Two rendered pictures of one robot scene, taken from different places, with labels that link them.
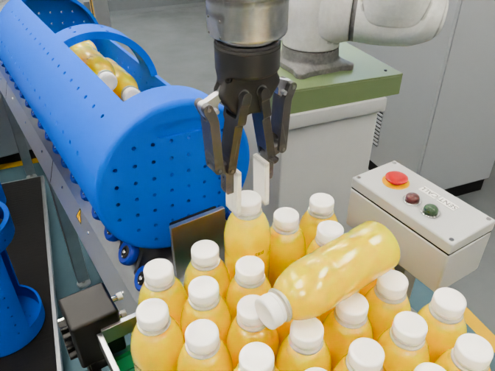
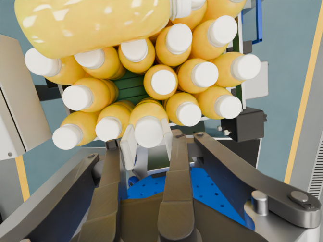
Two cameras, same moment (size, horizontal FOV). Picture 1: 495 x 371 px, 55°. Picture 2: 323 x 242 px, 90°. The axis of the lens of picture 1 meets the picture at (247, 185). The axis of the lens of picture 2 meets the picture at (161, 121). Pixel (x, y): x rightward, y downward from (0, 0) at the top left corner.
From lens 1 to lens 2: 0.51 m
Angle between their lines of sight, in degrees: 45
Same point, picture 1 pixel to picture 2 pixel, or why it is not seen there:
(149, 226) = (200, 177)
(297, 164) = not seen: hidden behind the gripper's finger
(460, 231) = not seen: outside the picture
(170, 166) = not seen: hidden behind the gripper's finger
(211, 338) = (221, 19)
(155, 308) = (247, 66)
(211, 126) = (255, 171)
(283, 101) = (44, 223)
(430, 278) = (13, 45)
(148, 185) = (208, 203)
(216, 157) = (212, 142)
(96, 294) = (243, 132)
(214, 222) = (156, 163)
